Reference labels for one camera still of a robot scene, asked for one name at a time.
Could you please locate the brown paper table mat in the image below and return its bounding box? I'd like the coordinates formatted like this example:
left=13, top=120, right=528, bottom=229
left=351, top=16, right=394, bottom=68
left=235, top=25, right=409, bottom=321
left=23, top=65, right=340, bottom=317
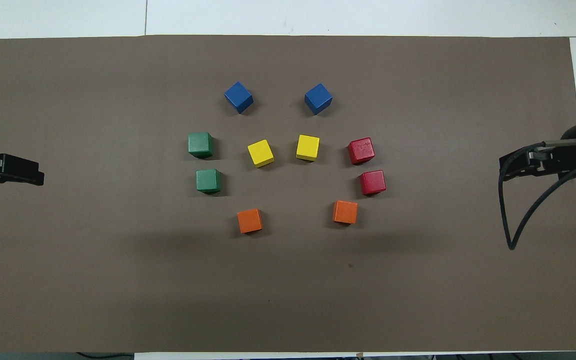
left=0, top=34, right=576, bottom=354

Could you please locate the blue wooden cube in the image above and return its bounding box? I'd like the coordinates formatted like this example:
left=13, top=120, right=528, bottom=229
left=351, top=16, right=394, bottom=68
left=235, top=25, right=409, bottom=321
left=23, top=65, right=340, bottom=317
left=223, top=81, right=255, bottom=115
left=304, top=82, right=334, bottom=116

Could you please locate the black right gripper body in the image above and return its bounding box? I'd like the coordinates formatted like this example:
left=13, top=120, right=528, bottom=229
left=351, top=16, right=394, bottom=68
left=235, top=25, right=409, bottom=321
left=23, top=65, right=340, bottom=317
left=543, top=121, right=576, bottom=179

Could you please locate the green wooden cube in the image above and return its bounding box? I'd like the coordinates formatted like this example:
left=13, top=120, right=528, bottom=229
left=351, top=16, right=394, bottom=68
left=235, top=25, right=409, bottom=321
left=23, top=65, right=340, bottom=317
left=195, top=168, right=223, bottom=195
left=187, top=131, right=215, bottom=159

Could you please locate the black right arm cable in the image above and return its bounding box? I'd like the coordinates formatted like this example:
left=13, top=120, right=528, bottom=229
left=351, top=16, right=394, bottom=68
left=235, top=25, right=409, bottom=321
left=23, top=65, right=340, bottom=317
left=498, top=142, right=576, bottom=251

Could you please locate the yellow wooden cube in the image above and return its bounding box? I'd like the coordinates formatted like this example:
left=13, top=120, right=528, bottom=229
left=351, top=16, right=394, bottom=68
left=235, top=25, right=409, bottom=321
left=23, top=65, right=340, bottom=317
left=295, top=134, right=321, bottom=162
left=247, top=139, right=275, bottom=168

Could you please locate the black floor cable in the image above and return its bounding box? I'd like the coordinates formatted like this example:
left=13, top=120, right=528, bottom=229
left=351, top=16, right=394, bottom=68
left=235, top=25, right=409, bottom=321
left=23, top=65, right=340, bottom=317
left=75, top=352, right=134, bottom=360

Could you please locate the orange wooden cube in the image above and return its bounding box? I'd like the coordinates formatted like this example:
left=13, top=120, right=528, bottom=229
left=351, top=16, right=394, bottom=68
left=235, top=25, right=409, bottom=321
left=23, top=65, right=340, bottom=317
left=236, top=208, right=264, bottom=234
left=332, top=199, right=359, bottom=225

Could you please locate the red wooden cube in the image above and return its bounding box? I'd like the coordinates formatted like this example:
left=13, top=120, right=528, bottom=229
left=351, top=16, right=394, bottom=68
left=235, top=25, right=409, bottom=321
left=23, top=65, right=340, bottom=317
left=347, top=137, right=376, bottom=166
left=358, top=169, right=387, bottom=196

